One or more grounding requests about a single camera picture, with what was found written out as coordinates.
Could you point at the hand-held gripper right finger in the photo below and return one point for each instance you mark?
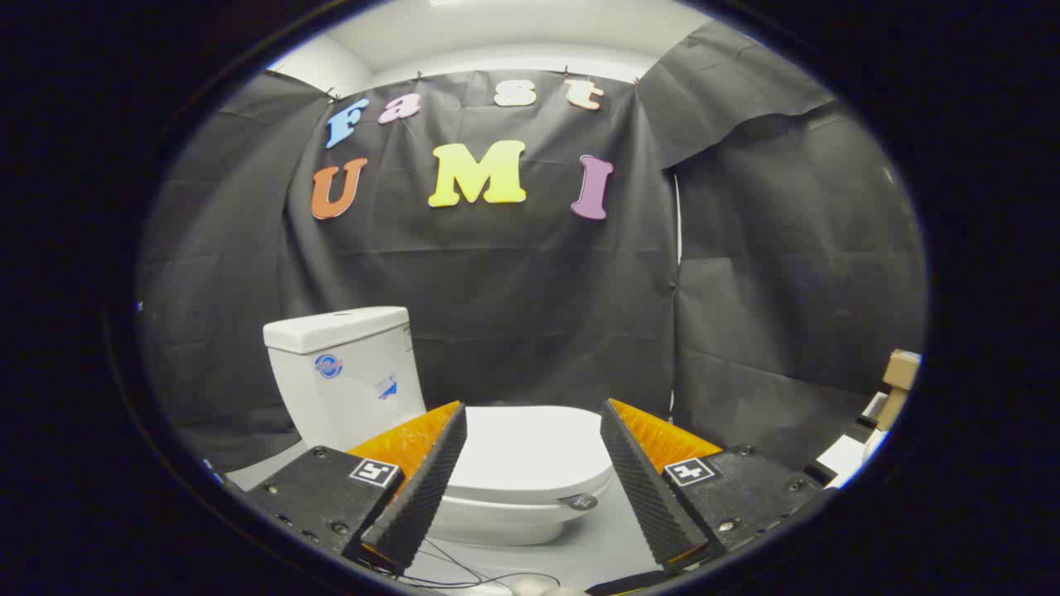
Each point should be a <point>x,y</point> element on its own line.
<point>642,488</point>

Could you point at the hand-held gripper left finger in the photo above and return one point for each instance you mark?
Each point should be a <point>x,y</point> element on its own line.
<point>424,488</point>

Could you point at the white toilet lid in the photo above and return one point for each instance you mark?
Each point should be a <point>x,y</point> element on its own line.
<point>530,447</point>

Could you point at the white toilet tank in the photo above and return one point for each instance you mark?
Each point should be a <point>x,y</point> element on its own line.
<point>348,389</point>

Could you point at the flat white box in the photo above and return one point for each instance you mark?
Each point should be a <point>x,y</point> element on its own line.
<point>845,455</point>

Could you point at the black backdrop cloth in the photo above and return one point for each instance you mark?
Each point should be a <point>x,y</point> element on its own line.
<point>530,290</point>

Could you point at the brown cardboard box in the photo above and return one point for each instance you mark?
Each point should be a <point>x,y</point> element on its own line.
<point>898,372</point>

